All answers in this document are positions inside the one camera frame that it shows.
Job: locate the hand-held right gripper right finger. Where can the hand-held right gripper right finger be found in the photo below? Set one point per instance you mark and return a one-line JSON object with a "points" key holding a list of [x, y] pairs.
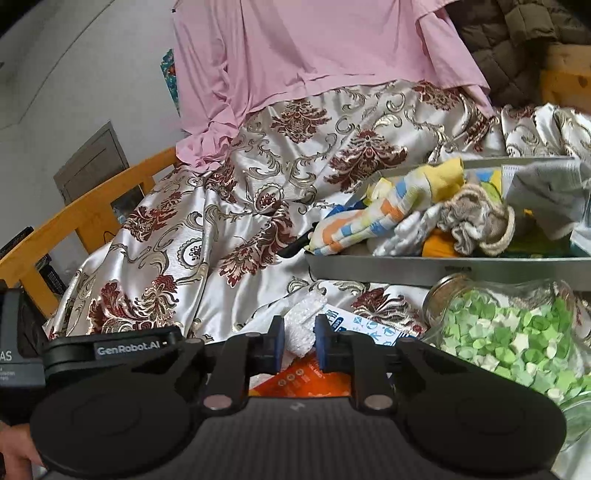
{"points": [[322, 346]]}

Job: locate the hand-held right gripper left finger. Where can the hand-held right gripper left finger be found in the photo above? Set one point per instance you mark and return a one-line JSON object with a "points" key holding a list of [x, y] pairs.
{"points": [[277, 346]]}

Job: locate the grey metal tray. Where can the grey metal tray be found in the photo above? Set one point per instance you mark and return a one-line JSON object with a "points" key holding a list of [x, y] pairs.
{"points": [[392, 272]]}

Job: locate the grey face mask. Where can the grey face mask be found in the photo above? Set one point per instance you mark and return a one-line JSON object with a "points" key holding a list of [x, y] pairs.
{"points": [[549, 198]]}

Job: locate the person's left hand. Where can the person's left hand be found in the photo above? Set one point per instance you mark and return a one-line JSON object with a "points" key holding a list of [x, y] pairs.
{"points": [[18, 454]]}

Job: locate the orange white packet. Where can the orange white packet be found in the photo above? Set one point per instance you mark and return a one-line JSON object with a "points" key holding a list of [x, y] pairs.
{"points": [[300, 383]]}

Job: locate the white blue plastic packet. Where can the white blue plastic packet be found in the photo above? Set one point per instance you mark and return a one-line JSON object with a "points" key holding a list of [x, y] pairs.
{"points": [[364, 325]]}

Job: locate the black mesh basket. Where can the black mesh basket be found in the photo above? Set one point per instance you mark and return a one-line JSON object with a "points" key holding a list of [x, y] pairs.
{"points": [[51, 277]]}

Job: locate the floral satin blanket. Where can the floral satin blanket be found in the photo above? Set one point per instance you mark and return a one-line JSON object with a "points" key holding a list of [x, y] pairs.
{"points": [[207, 240]]}

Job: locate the glass jar of green stars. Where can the glass jar of green stars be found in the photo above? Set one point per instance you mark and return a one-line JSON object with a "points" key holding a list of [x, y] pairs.
{"points": [[508, 337]]}

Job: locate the grey door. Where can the grey door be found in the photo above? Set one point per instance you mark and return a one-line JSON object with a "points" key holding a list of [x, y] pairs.
{"points": [[90, 161]]}

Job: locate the light blue face mask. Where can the light blue face mask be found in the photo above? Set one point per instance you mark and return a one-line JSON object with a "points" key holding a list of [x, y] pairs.
{"points": [[511, 176]]}

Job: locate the pink sheet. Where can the pink sheet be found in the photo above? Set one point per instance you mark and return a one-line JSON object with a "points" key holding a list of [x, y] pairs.
{"points": [[323, 46]]}

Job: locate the brown puffer jacket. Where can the brown puffer jacket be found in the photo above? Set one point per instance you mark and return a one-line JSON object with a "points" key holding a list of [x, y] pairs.
{"points": [[517, 41]]}

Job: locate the cardboard box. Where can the cardboard box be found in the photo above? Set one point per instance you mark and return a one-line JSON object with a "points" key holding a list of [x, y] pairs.
{"points": [[570, 55]]}

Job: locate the wooden bed rail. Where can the wooden bed rail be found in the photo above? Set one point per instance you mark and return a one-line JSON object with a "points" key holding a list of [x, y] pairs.
{"points": [[92, 203], [565, 90]]}

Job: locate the wall poster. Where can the wall poster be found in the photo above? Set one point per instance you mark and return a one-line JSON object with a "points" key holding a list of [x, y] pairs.
{"points": [[170, 83]]}

